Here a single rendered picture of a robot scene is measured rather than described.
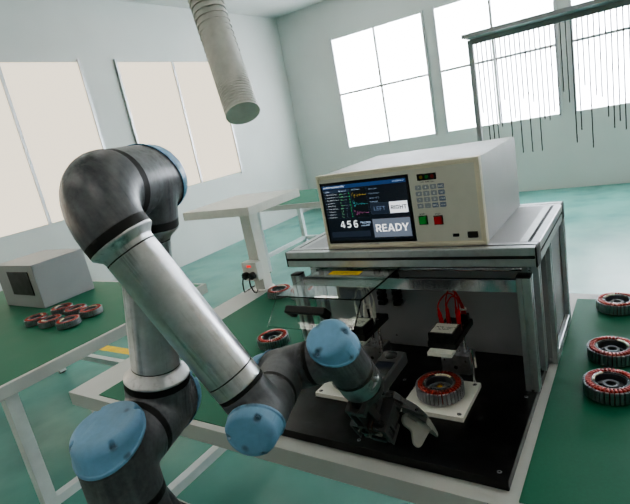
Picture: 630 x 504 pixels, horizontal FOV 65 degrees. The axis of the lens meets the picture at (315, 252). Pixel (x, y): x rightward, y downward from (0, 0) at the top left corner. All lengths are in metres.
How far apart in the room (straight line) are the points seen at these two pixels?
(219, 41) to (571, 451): 2.07
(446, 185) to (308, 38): 7.70
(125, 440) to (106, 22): 6.12
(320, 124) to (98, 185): 8.08
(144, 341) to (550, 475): 0.78
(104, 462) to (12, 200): 4.92
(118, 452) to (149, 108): 6.06
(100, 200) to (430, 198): 0.77
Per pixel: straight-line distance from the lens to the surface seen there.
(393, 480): 1.10
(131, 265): 0.69
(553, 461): 1.12
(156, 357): 0.90
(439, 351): 1.23
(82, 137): 6.11
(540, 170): 7.57
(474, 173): 1.17
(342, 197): 1.31
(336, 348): 0.75
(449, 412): 1.20
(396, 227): 1.26
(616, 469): 1.12
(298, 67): 8.90
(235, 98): 2.29
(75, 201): 0.71
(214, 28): 2.49
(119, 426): 0.86
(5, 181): 5.65
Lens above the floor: 1.45
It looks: 14 degrees down
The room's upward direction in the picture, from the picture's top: 11 degrees counter-clockwise
